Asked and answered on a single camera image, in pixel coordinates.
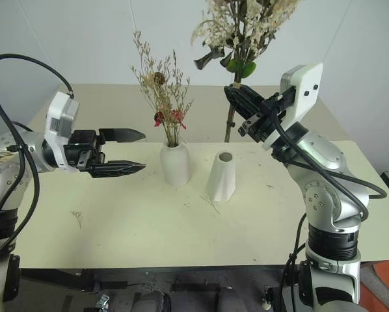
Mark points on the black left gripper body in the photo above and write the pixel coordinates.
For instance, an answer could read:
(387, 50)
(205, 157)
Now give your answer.
(82, 146)

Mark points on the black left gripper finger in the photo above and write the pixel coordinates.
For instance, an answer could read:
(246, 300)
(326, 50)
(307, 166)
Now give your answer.
(116, 168)
(123, 135)

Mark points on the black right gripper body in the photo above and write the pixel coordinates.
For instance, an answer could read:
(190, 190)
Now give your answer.
(266, 120)

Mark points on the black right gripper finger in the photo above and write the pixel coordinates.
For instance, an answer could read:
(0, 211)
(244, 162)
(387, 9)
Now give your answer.
(241, 102)
(251, 94)

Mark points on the cream white flower bouquet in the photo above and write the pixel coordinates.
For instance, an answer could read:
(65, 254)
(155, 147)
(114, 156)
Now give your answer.
(238, 39)

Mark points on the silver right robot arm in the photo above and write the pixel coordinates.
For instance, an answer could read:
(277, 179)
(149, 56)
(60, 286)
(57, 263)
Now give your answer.
(321, 156)

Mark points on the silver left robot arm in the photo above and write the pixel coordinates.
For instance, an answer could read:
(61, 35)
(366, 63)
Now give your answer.
(6, 169)

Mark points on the dried brown flower bouquet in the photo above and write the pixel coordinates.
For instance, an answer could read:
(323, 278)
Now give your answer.
(168, 107)

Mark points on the rounded white vase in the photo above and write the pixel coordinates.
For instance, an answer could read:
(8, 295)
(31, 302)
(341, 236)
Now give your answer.
(175, 165)

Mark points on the dried twig scrap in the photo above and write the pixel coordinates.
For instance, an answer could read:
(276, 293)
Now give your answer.
(210, 204)
(78, 217)

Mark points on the tapered white vase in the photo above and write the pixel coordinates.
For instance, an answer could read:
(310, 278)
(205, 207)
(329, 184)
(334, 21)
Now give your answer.
(220, 182)

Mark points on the metal caster wheel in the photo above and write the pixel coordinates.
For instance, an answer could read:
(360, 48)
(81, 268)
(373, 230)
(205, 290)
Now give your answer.
(266, 297)
(103, 300)

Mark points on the dark grey rounded shape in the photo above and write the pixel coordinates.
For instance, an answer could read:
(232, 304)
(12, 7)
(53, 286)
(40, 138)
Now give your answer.
(153, 302)
(230, 300)

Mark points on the orange floor object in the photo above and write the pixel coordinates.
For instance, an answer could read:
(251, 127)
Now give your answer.
(384, 286)

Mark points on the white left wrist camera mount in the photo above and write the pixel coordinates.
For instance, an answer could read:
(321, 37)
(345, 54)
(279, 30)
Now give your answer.
(56, 107)

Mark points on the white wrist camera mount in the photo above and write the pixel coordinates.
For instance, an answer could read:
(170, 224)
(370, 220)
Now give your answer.
(56, 107)
(306, 81)

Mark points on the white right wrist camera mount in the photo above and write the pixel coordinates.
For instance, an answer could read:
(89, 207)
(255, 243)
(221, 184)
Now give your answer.
(306, 81)

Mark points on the black table frame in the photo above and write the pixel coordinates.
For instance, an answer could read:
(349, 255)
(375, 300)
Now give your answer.
(116, 274)

